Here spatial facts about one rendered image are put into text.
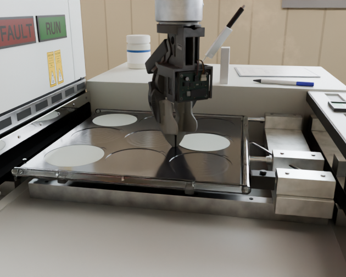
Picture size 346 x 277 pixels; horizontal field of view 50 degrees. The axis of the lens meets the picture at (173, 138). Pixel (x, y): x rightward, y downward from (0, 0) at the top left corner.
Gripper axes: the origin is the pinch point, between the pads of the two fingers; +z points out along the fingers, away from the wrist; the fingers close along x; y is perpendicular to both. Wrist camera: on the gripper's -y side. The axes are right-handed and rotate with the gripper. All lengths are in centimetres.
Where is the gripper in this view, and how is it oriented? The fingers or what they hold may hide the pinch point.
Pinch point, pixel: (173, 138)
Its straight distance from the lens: 68.1
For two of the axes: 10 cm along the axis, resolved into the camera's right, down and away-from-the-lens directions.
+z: 0.0, 9.4, 3.3
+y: 4.4, 3.0, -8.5
